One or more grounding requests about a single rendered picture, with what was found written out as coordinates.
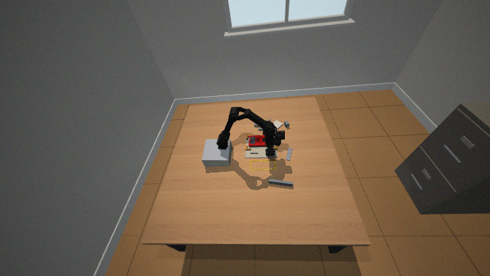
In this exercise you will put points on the beige flat square plate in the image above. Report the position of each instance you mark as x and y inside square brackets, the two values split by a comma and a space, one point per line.
[278, 124]

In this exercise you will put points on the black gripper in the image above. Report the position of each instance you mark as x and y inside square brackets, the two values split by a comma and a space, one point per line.
[270, 150]

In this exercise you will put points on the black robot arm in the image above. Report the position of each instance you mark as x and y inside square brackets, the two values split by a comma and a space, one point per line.
[269, 129]

